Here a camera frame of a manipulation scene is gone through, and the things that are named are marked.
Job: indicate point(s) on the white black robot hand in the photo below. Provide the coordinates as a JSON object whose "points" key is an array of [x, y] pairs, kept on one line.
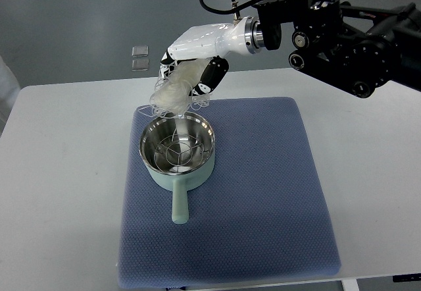
{"points": [[211, 42]]}

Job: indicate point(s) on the white vermicelli noodle nest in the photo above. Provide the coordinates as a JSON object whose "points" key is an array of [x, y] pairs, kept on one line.
{"points": [[175, 92]]}

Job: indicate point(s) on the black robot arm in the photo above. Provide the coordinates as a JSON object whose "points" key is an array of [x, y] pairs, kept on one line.
{"points": [[354, 49]]}

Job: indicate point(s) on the mint green steel pot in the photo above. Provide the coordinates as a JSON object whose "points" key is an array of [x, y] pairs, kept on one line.
{"points": [[179, 154]]}

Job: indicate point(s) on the upper floor socket plate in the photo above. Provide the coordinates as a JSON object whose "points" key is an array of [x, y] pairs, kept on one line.
{"points": [[140, 51]]}

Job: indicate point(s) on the blue textured mat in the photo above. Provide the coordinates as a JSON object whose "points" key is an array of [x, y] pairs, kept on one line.
{"points": [[261, 214]]}

